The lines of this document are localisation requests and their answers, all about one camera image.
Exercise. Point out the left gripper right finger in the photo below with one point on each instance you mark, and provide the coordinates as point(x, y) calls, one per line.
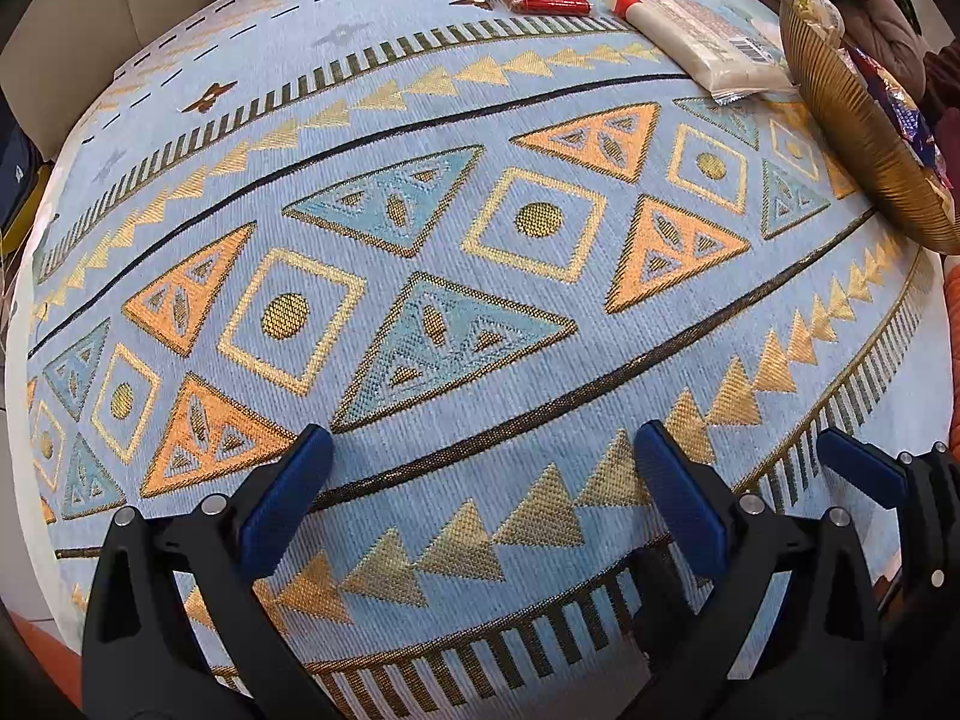
point(790, 627)

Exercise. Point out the patterned blue table cloth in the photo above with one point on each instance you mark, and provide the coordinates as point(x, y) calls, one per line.
point(468, 557)

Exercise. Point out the white long snack packet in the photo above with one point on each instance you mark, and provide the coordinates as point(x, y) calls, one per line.
point(727, 63)

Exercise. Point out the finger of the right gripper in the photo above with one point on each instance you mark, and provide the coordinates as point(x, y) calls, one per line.
point(918, 613)

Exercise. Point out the beige sofa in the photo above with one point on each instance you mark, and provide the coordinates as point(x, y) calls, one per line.
point(387, 120)

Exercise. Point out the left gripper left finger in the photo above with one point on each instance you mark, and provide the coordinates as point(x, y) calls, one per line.
point(140, 656)

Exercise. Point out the blue cracker snack bag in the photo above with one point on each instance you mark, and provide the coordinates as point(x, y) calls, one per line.
point(903, 112)

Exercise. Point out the gold ribbed snack bowl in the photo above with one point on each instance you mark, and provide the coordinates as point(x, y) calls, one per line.
point(812, 34)

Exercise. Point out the small red snack packet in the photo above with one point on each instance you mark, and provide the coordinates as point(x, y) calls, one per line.
point(549, 7)

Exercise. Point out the dark blue bag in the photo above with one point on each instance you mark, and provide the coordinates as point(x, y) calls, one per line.
point(23, 178)

